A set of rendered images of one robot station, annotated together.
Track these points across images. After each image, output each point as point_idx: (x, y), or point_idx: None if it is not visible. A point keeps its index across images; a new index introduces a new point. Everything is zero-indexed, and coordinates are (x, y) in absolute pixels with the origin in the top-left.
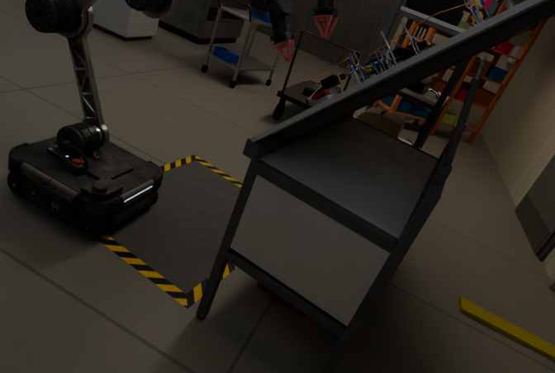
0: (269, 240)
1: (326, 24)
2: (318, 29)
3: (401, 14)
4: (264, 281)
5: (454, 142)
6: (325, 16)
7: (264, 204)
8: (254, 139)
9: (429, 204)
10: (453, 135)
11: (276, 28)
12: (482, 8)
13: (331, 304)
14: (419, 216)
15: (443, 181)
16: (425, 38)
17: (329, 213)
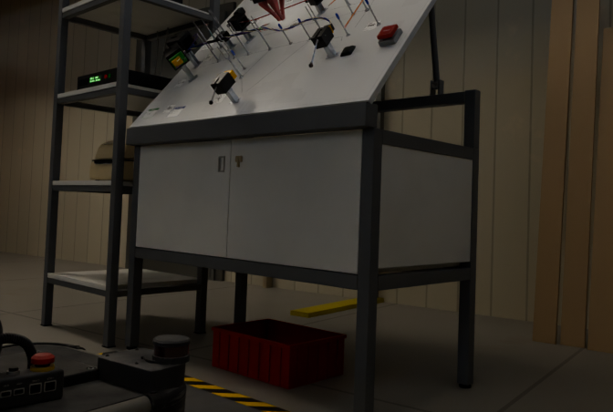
0: (407, 221)
1: None
2: None
3: None
4: (415, 280)
5: (437, 56)
6: None
7: (394, 178)
8: (372, 98)
9: (478, 99)
10: (434, 52)
11: None
12: None
13: (458, 250)
14: (476, 114)
15: (442, 93)
16: (212, 14)
17: (438, 149)
